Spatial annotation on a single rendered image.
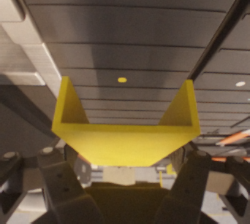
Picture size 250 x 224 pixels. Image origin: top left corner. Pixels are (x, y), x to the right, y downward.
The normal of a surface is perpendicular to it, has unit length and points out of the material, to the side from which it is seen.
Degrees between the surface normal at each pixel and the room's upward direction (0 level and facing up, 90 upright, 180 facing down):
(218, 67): 0
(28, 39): 0
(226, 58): 0
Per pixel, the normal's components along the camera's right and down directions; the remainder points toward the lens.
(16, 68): 0.04, -0.44
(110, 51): -0.01, 0.90
